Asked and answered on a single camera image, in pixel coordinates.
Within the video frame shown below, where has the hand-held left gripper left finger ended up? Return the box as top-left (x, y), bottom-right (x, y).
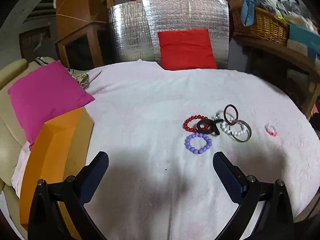
top-left (27, 151), bottom-right (110, 240)

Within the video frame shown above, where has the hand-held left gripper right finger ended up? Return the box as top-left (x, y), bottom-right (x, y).
top-left (212, 151), bottom-right (294, 240)

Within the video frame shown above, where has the white bead bracelet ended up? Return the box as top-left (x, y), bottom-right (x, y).
top-left (220, 116), bottom-right (247, 138)

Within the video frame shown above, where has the red bead bracelet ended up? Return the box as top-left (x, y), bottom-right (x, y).
top-left (183, 115), bottom-right (209, 133)

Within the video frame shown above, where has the metallic grey bangle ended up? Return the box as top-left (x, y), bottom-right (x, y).
top-left (230, 120), bottom-right (252, 143)

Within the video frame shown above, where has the orange wooden box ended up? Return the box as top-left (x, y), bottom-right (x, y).
top-left (19, 107), bottom-right (95, 240)

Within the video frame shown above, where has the black hair clip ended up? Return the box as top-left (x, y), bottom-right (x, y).
top-left (211, 114), bottom-right (225, 136)

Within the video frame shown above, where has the thin brown bangle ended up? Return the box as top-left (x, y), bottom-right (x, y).
top-left (223, 104), bottom-right (240, 126)

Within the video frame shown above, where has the pale pink towel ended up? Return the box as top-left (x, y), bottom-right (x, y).
top-left (11, 59), bottom-right (320, 240)

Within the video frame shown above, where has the magenta cushion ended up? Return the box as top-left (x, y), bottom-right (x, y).
top-left (7, 60), bottom-right (95, 151)

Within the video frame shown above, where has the beige sofa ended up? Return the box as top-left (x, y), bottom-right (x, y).
top-left (0, 57), bottom-right (58, 240)

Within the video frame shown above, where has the patterned beige cloth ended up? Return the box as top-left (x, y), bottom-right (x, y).
top-left (35, 57), bottom-right (91, 88)

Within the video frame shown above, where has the flat red cushion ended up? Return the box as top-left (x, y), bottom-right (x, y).
top-left (157, 29), bottom-right (217, 70)

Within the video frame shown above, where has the wooden side table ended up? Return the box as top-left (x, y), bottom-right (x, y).
top-left (55, 21), bottom-right (110, 68)

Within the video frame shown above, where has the wooden shelf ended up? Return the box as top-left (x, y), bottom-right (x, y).
top-left (232, 34), bottom-right (320, 120)

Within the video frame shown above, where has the silver foil sheet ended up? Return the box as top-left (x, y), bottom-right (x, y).
top-left (109, 0), bottom-right (230, 70)

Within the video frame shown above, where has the wicker basket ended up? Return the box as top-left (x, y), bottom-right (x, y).
top-left (231, 5), bottom-right (290, 46)

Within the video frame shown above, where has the teal box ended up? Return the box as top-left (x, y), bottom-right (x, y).
top-left (289, 24), bottom-right (320, 60)

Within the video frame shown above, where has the blue cloth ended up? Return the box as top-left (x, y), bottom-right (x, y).
top-left (241, 0), bottom-right (260, 27)

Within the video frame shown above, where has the pile of plastic bags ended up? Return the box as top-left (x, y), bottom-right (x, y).
top-left (260, 0), bottom-right (320, 30)

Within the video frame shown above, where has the purple bead bracelet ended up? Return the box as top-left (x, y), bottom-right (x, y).
top-left (184, 132), bottom-right (213, 155)

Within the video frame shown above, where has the dark brown wooden ring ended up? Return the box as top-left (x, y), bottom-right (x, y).
top-left (196, 120), bottom-right (213, 134)

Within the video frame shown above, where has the small pink bead bracelet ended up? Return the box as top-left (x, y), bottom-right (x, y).
top-left (265, 123), bottom-right (278, 137)

